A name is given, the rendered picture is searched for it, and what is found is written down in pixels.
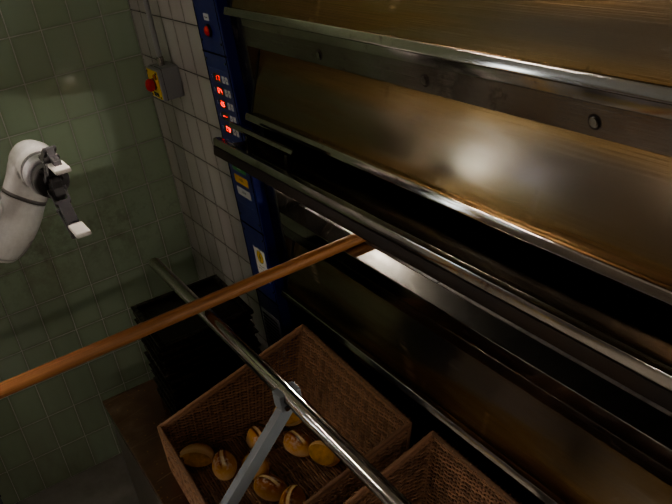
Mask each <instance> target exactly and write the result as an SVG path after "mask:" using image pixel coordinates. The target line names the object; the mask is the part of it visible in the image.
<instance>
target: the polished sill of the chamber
mask: <svg viewBox="0 0 672 504"><path fill-rule="evenodd" d="M280 215H281V220H282V224H283V225H284V226H285V227H287V228H289V229H290V230H292V231H293V232H295V233H296V234H298V235H300V236H301V237H303V238H304V239H306V240H308V241H309V242H311V243H312V244H314V245H315V246H317V247H322V246H324V245H326V244H329V243H331V242H333V241H336V240H338V239H341V238H343V237H345V236H348V235H350V234H348V233H347V232H345V231H343V230H341V229H340V228H338V227H336V226H334V225H333V224H331V223H329V222H327V221H326V220H324V219H322V218H320V217H319V216H317V215H315V214H313V213H312V212H310V211H308V210H306V209H305V208H303V207H301V206H299V205H297V206H295V207H292V208H289V209H287V210H284V211H281V212H280ZM333 257H334V258H336V259H338V260H339V261H341V262H342V263H344V264H346V265H347V266H349V267H350V268H352V269H353V270H355V271H357V272H358V273H360V274H361V275H363V276H365V277H366V278H368V279H369V280H371V281H372V282H374V283H376V284H377V285H379V286H380V287H382V288H384V289H385V290H387V291H388V292H390V293H391V294H393V295H395V296H396V297H398V298H399V299H401V300H403V301H404V302H406V303H407V304H409V305H410V306H412V307H414V308H415V309H417V310H418V311H420V312H422V313H423V314H425V315H426V316H428V317H429V318H431V319H433V320H434V321H436V322H437V323H439V324H441V325H442V326H444V327H445V328H447V329H448V330H450V331H452V332H453V333H455V334H456V335H458V336H460V337H461V338H463V339H464V340H466V341H467V342H469V343H471V344H472V345H474V346H475V347H477V348H478V349H480V350H482V351H483V352H485V353H486V354H488V355H490V356H491V357H493V358H494V359H496V360H497V361H499V362H501V363H502V364H504V365H505V366H507V367H509V368H510V369H512V370H513V371H515V372H516V373H518V374H520V375H521V376H523V377H524V378H526V379H528V380H529V381H531V382H532V383H534V384H535V385H537V386H539V387H540V388H542V389H543V390H545V391H547V392H548V393H550V394H551V395H553V396H554V397H556V398H558V399H559V400H561V401H562V402H564V403H566V404H567V405H569V406H570V407H572V408H573V409H575V410H577V411H578V412H580V413H581V414H583V415H585V416H586V417H588V418H589V419H591V420H592V421H594V422H596V423H597V424H599V425H600V426H602V427H604V428H605V429H607V430H608V431H610V432H611V433H613V434H615V435H616V436H618V437H619V438H621V439H623V440H624V441H626V442H627V443H629V444H630V445H632V446H634V447H635V448H637V449H638V450H640V451H642V452H643V453H645V454H646V455H648V456H649V457H651V458H653V459H654V460H656V461H657V462H659V463H661V464H662V465H664V466H665V467H667V468H668V469H670V470H672V417H670V416H668V415H666V414H665V413H663V412H661V411H659V410H658V409H656V408H654V407H652V406H651V405H649V404H647V403H645V402H644V401H642V400H640V399H638V398H637V397H635V396H633V395H631V394H630V393H628V392H626V391H624V390H622V389H621V388H619V387H617V386H615V385H614V384H612V383H610V382H608V381H607V380H605V379H603V378H601V377H600V376H598V375H596V374H594V373H593V372H591V371H589V370H587V369H586V368H584V367H582V366H580V365H579V364H577V363H575V362H573V361H572V360H570V359H568V358H566V357H565V356H563V355H561V354H559V353H557V352H556V351H554V350H552V349H550V348H549V347H547V346H545V345H543V344H542V343H540V342H538V341H536V340H535V339H533V338H531V337H529V336H528V335H526V334H524V333H522V332H521V331H519V330H517V329H515V328H514V327H512V326H510V325H508V324H507V323H505V322H503V321H501V320H500V319H498V318H496V317H494V316H493V315H491V314H489V313H487V312H485V311H484V310H482V309H480V308H478V307H477V306H475V305H473V304H471V303H470V302H468V301H466V300H464V299H463V298H461V297H459V296H457V295H456V294H454V293H452V292H450V291H449V290H447V289H445V288H443V287H442V286H440V285H438V284H436V283H435V282H433V281H431V280H429V279H428V278H426V277H424V276H422V275H420V274H419V273H417V272H415V271H413V270H412V269H410V268H408V267H406V266H405V265H403V264H401V263H399V262H398V261H396V260H394V259H392V258H391V257H389V256H387V255H385V254H384V253H382V252H380V251H378V250H377V249H375V248H373V247H371V246H370V245H368V244H366V243H364V242H363V243H361V244H359V245H356V246H354V247H352V248H349V249H347V250H345V251H342V252H340V253H338V254H335V255H333Z"/></svg>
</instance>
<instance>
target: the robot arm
mask: <svg viewBox="0 0 672 504"><path fill-rule="evenodd" d="M56 151H57V148H56V146H55V145H52V146H48V145H47V144H45V143H43V142H40V141H36V140H32V139H29V140H23V141H20V142H18V143H17V144H16V145H14V147H13V148H12V149H11V151H10V153H9V156H8V162H7V168H6V174H5V179H4V182H3V186H2V189H1V191H0V263H13V262H15V261H16V260H18V259H19V258H21V257H22V256H23V255H24V254H25V253H26V252H27V250H28V249H29V247H30V246H31V244H32V242H33V240H34V238H35V236H36V234H37V232H38V230H39V227H40V224H41V222H42V218H43V214H44V209H45V206H46V203H47V200H48V198H51V199H52V201H53V203H54V205H55V207H56V208H59V209H56V212H57V213H58V215H59V216H60V217H61V219H62V221H63V223H64V225H65V227H66V228H67V230H68V232H69V234H70V236H71V238H72V239H76V238H78V239H79V238H82V237H84V236H87V235H90V234H91V233H92V232H91V230H90V229H89V228H88V227H87V226H86V225H85V224H84V223H83V222H82V221H79V219H78V217H77V215H76V213H75V211H74V209H73V207H72V205H71V198H70V195H69V193H68V187H69V183H70V178H69V174H68V172H71V171H72V170H71V168H70V167H69V166H68V165H67V164H66V163H65V162H64V161H63V160H60V156H59V155H58V154H57V153H56ZM65 197H67V199H65Z"/></svg>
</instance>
